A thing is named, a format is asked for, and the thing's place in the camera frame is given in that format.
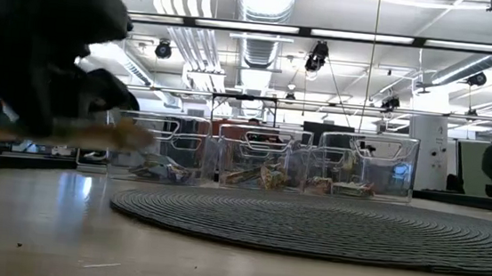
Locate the orange green granola bar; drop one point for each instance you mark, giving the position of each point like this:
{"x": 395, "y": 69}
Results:
{"x": 273, "y": 176}

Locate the long ceiling light bar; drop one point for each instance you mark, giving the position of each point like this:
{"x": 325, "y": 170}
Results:
{"x": 247, "y": 26}

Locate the red brown granola bar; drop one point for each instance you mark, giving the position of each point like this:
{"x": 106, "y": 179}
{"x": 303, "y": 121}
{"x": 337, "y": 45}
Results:
{"x": 353, "y": 190}

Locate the green purple granola bar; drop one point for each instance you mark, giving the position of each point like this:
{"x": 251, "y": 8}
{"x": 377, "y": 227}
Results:
{"x": 156, "y": 162}

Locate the clear plastic bin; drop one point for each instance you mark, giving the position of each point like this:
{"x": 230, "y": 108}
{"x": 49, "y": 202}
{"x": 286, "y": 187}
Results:
{"x": 231, "y": 154}
{"x": 403, "y": 178}
{"x": 200, "y": 152}

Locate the black aluminium table frame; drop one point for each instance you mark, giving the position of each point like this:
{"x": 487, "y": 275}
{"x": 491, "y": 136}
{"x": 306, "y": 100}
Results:
{"x": 25, "y": 163}

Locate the round grey woven mat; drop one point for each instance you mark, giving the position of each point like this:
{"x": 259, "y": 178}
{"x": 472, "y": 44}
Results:
{"x": 309, "y": 226}

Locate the black ceiling spotlight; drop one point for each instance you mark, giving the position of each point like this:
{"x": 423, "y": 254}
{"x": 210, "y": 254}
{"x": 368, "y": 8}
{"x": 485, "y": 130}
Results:
{"x": 163, "y": 49}
{"x": 391, "y": 102}
{"x": 317, "y": 57}
{"x": 476, "y": 79}

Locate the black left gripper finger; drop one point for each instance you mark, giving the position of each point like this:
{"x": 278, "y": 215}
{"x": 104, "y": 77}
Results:
{"x": 116, "y": 91}

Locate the round metal air duct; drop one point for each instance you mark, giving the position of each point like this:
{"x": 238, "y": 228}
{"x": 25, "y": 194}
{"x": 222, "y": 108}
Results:
{"x": 264, "y": 1}

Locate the black monitor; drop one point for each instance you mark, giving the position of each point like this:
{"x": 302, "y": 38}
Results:
{"x": 327, "y": 127}

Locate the grey green partition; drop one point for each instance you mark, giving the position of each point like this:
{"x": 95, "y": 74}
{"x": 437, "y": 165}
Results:
{"x": 469, "y": 166}

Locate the white pillar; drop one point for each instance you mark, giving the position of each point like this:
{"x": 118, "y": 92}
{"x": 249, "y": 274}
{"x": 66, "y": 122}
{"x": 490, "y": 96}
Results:
{"x": 428, "y": 149}

